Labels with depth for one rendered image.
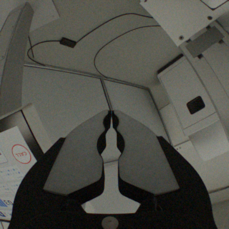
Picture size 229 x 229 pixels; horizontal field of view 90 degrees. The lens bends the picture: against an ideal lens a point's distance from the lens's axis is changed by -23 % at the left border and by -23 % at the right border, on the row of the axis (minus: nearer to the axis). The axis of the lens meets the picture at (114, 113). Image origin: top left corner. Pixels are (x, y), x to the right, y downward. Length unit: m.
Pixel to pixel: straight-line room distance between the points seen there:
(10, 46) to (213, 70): 0.66
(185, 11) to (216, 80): 0.12
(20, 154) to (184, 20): 0.35
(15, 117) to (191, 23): 0.31
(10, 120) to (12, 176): 0.13
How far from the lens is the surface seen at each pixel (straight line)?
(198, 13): 0.26
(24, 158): 0.28
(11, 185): 0.36
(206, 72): 0.21
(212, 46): 0.22
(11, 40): 0.70
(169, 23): 0.26
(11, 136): 0.27
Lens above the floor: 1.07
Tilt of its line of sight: 21 degrees down
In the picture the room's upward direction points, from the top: 162 degrees clockwise
